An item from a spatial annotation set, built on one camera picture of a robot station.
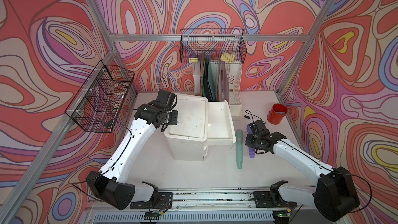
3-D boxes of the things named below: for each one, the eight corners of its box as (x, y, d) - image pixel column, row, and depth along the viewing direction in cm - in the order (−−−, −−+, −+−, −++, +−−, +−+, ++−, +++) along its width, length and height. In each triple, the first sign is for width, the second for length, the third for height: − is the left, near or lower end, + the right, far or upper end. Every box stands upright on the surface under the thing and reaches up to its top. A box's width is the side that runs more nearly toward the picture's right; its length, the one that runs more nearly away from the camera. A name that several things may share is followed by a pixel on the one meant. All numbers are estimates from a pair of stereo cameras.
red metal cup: (266, 122, 105) (272, 112, 96) (266, 112, 110) (272, 102, 101) (280, 125, 103) (287, 115, 94) (280, 115, 109) (287, 105, 100)
